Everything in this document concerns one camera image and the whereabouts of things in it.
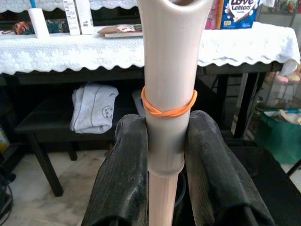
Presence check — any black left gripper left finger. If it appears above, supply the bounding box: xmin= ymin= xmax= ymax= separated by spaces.
xmin=81 ymin=114 xmax=149 ymax=226

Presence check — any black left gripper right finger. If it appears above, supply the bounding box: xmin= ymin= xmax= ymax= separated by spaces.
xmin=184 ymin=110 xmax=276 ymax=226

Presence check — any beige handled broom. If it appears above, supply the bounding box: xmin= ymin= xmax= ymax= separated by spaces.
xmin=136 ymin=0 xmax=214 ymax=226

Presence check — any black floor mat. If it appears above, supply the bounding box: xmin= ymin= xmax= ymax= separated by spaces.
xmin=221 ymin=138 xmax=301 ymax=226

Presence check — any white folded towel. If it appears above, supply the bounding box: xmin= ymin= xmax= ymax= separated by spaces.
xmin=70 ymin=82 xmax=119 ymax=134

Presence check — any orange rubber band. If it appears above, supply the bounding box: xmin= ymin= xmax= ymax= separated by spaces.
xmin=141 ymin=86 xmax=198 ymax=118

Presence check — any green fabric bag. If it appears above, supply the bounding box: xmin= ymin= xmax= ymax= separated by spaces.
xmin=255 ymin=109 xmax=301 ymax=165

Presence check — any black wooden bench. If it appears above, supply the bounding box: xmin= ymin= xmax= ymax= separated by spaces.
xmin=14 ymin=96 xmax=146 ymax=197

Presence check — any black wooden table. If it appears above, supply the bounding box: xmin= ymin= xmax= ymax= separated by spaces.
xmin=0 ymin=61 xmax=284 ymax=142

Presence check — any white lace tablecloth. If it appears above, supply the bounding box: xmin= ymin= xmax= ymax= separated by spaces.
xmin=0 ymin=21 xmax=301 ymax=76

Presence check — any thin flat book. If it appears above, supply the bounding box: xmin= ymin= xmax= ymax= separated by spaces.
xmin=104 ymin=31 xmax=143 ymax=39

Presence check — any brown flat pouch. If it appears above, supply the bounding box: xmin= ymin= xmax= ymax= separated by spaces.
xmin=97 ymin=24 xmax=137 ymax=36

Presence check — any pink box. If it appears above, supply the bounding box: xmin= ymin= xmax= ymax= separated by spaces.
xmin=204 ymin=0 xmax=219 ymax=30

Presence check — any orange book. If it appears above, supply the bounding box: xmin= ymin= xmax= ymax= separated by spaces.
xmin=215 ymin=0 xmax=224 ymax=30

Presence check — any blue Love Letters box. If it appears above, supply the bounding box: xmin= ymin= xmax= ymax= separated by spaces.
xmin=220 ymin=0 xmax=261 ymax=30

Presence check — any white tall carton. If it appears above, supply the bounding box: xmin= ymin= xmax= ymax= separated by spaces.
xmin=74 ymin=0 xmax=95 ymax=35
xmin=63 ymin=0 xmax=82 ymax=36

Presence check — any dark floral pouch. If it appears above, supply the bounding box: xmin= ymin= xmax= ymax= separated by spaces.
xmin=1 ymin=21 xmax=31 ymax=35

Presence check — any white lace runner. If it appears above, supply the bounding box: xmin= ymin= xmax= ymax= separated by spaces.
xmin=0 ymin=0 xmax=139 ymax=14

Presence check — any black cable bundle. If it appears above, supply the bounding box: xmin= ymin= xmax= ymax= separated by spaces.
xmin=0 ymin=173 xmax=15 ymax=219

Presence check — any metal wire rack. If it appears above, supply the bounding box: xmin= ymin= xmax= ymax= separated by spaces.
xmin=255 ymin=0 xmax=301 ymax=113

